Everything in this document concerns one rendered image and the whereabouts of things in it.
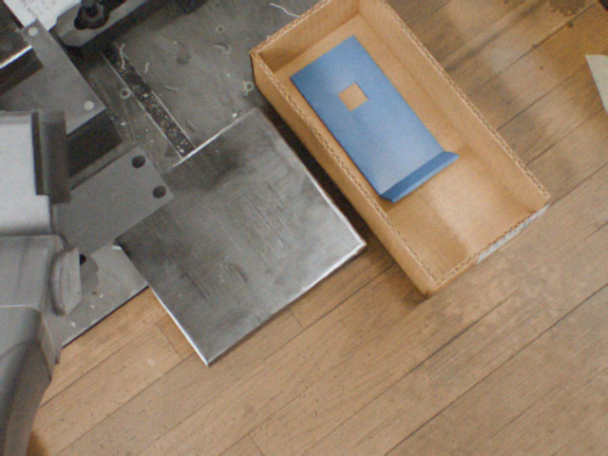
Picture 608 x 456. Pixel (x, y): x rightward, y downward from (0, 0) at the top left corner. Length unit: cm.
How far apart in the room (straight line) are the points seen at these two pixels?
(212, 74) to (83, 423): 33
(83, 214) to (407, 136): 35
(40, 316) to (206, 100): 45
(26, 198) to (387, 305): 39
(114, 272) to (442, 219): 29
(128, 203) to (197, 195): 22
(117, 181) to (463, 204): 35
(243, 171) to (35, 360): 41
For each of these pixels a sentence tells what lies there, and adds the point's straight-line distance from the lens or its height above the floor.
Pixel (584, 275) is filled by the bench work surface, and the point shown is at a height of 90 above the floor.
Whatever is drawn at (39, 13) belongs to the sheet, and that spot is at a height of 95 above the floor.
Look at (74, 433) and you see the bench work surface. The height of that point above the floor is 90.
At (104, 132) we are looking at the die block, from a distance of 101.
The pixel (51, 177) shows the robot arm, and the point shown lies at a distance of 73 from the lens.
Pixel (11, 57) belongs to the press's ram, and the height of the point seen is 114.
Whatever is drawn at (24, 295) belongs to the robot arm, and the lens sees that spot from 64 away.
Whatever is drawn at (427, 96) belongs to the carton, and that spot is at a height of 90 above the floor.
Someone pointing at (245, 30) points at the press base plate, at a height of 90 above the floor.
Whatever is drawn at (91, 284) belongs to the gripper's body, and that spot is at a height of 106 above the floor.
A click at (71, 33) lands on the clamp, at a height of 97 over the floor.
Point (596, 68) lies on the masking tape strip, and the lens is 108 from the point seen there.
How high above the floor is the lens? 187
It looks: 75 degrees down
